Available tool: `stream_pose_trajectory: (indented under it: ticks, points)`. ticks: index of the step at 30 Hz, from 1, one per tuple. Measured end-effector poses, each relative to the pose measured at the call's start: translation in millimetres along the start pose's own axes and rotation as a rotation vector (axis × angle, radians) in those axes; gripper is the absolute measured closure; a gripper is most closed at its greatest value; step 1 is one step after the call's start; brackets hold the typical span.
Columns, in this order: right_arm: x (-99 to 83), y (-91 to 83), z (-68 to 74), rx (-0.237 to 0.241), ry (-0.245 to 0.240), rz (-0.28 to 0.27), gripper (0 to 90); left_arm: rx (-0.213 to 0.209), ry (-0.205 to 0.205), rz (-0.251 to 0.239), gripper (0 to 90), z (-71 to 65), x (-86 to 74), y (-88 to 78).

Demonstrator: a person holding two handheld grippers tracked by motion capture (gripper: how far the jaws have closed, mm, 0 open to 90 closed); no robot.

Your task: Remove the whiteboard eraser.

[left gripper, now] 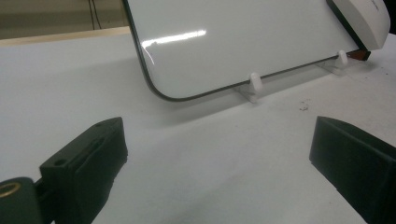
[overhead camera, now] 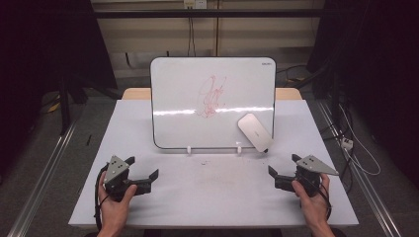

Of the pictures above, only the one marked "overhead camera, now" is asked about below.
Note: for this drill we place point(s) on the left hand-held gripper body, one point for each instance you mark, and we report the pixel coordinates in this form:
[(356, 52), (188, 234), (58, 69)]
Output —
[(115, 169)]

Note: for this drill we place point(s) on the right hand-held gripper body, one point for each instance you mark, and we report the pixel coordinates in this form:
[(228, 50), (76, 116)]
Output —
[(309, 171)]

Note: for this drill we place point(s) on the white whiteboard eraser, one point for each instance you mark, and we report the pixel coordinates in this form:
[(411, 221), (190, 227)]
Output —
[(255, 132)]

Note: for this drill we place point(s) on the white whiteboard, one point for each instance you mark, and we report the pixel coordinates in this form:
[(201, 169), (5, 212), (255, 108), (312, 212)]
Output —
[(197, 125)]

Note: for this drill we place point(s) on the person's right hand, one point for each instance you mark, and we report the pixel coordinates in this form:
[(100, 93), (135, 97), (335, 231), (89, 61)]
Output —
[(313, 207)]

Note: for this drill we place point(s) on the person's left hand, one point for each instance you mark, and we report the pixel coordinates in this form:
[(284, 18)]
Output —
[(113, 212)]

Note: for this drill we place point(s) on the small black stick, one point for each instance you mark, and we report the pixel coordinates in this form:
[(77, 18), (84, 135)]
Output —
[(88, 140)]

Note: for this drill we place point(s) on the white power adapter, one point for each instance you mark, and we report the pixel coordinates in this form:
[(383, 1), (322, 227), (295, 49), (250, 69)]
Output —
[(347, 143)]

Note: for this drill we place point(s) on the white board foot clip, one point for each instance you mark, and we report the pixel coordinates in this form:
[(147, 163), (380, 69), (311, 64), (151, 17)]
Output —
[(239, 149), (189, 150)]

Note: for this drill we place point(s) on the white table mat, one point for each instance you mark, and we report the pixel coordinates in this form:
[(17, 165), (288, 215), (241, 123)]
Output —
[(204, 197)]

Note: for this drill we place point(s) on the black metal stand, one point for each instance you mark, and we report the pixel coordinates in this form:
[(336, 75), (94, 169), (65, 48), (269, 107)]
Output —
[(65, 108)]

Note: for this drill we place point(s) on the black curtain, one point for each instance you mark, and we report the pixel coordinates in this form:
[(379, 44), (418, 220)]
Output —
[(378, 65), (39, 49)]

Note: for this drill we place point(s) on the black horizontal bar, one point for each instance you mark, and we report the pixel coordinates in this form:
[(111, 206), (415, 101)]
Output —
[(204, 13)]

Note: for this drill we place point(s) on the aluminium rail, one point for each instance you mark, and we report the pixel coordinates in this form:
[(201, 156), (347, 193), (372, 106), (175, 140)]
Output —
[(365, 184), (42, 177)]

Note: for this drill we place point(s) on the white wall socket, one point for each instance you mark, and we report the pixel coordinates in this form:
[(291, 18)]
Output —
[(195, 4)]

